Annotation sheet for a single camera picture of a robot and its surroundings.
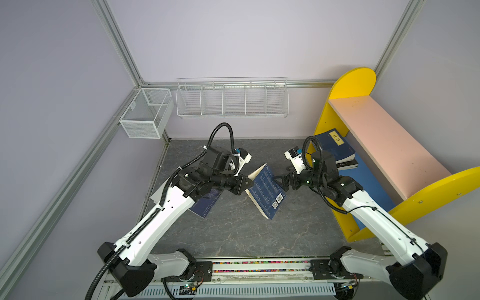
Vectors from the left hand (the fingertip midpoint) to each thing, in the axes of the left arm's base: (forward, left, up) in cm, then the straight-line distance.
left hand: (251, 187), depth 66 cm
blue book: (+1, -6, -6) cm, 8 cm away
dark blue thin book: (+7, +23, -28) cm, 37 cm away
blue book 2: (+28, -44, -10) cm, 53 cm away
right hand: (+8, -13, -4) cm, 15 cm away
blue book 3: (+15, -47, -12) cm, 51 cm away
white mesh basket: (+48, +50, -3) cm, 70 cm away
